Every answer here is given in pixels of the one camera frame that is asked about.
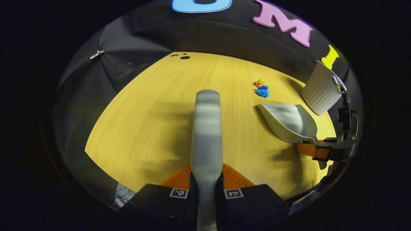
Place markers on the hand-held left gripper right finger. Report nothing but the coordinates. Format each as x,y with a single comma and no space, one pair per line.
253,205

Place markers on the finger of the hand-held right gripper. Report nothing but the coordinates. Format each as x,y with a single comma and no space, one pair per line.
306,149

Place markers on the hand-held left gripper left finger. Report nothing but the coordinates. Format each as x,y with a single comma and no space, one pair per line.
160,205

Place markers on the white plastic dustpan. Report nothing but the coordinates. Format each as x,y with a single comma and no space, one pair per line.
289,123

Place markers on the white ribbed garbage bin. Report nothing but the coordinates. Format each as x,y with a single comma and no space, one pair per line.
319,93

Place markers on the blue paper scrap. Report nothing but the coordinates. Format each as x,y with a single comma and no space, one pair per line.
263,91

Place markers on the orange paper scrap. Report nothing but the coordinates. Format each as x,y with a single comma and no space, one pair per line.
258,83

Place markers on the wooden desktop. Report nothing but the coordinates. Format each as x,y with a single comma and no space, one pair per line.
144,128

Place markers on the black backdrop cloth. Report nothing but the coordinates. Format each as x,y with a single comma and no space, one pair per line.
208,35

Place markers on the silver metal clip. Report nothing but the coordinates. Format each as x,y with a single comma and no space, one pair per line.
96,54

